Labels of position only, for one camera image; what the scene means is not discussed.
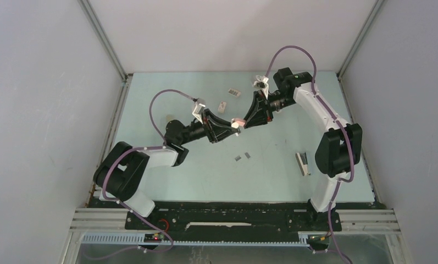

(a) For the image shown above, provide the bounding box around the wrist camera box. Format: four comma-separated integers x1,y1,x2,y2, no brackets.
253,75,269,89
192,98,206,123

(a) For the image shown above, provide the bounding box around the small white staple box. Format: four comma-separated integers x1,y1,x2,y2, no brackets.
218,101,227,114

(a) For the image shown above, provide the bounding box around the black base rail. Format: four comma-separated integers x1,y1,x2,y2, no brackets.
125,199,341,244

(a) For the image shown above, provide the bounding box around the grey white stapler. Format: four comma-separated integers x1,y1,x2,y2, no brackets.
295,152,311,176

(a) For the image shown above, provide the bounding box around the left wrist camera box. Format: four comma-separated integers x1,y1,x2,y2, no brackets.
192,98,206,123

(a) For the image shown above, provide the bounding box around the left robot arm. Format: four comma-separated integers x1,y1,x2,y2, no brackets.
93,109,245,229

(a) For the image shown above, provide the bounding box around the white staple box barcode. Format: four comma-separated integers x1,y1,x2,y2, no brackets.
228,88,241,97

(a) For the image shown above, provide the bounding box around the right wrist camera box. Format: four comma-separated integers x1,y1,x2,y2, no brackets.
253,75,269,89

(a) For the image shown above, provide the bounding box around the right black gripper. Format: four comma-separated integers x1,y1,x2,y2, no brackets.
243,90,296,128

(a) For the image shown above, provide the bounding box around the white cable duct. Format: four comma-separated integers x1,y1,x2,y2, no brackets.
81,232,309,247

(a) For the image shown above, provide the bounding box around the small pink stapler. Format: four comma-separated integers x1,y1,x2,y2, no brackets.
231,118,246,136

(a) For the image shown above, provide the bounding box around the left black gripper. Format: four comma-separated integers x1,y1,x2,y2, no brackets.
179,109,237,146

